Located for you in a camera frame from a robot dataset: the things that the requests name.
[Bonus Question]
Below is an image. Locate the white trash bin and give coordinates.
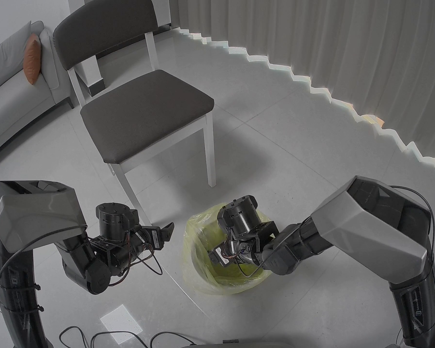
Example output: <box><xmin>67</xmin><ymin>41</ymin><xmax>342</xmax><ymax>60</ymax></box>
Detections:
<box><xmin>184</xmin><ymin>213</ymin><xmax>276</xmax><ymax>296</ymax></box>

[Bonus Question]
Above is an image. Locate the black cable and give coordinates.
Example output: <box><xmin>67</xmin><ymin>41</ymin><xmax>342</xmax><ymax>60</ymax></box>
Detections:
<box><xmin>389</xmin><ymin>184</ymin><xmax>435</xmax><ymax>315</ymax></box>
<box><xmin>90</xmin><ymin>331</ymin><xmax>146</xmax><ymax>348</ymax></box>
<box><xmin>144</xmin><ymin>333</ymin><xmax>195</xmax><ymax>348</ymax></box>
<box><xmin>59</xmin><ymin>325</ymin><xmax>95</xmax><ymax>348</ymax></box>

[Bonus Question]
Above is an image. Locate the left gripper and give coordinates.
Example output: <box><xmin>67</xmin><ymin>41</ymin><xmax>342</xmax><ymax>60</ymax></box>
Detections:
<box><xmin>112</xmin><ymin>222</ymin><xmax>177</xmax><ymax>268</ymax></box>

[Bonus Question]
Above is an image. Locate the pale grey sofa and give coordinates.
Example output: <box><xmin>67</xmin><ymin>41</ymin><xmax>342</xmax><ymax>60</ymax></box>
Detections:
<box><xmin>0</xmin><ymin>20</ymin><xmax>75</xmax><ymax>164</ymax></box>

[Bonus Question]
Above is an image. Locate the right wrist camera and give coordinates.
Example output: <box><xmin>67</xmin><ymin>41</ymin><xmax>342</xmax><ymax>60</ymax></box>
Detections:
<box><xmin>255</xmin><ymin>221</ymin><xmax>278</xmax><ymax>246</ymax></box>

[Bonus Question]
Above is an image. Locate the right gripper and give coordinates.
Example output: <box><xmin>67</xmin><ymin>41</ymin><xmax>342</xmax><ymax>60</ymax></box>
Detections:
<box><xmin>209</xmin><ymin>239</ymin><xmax>264</xmax><ymax>268</ymax></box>

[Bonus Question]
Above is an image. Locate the dark grey white-legged chair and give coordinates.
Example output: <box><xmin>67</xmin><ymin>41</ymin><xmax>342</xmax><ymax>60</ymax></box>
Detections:
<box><xmin>53</xmin><ymin>0</ymin><xmax>217</xmax><ymax>227</ymax></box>

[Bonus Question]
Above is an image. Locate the orange cushion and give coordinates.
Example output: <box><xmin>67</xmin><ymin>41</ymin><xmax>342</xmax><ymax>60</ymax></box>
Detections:
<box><xmin>23</xmin><ymin>33</ymin><xmax>43</xmax><ymax>85</ymax></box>

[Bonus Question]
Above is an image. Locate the white curtain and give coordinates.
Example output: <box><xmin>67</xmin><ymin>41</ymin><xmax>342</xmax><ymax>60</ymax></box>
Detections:
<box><xmin>167</xmin><ymin>0</ymin><xmax>435</xmax><ymax>181</ymax></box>

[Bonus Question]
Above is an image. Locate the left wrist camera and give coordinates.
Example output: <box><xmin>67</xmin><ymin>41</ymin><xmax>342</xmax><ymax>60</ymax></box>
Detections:
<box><xmin>88</xmin><ymin>236</ymin><xmax>113</xmax><ymax>264</ymax></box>

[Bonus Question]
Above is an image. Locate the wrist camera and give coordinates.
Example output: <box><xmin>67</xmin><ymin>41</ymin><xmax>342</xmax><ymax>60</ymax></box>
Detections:
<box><xmin>255</xmin><ymin>221</ymin><xmax>278</xmax><ymax>246</ymax></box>
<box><xmin>88</xmin><ymin>236</ymin><xmax>113</xmax><ymax>264</ymax></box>

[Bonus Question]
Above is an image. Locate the yellow plastic bag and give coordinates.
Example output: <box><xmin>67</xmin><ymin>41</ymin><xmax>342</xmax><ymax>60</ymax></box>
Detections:
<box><xmin>182</xmin><ymin>202</ymin><xmax>277</xmax><ymax>297</ymax></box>

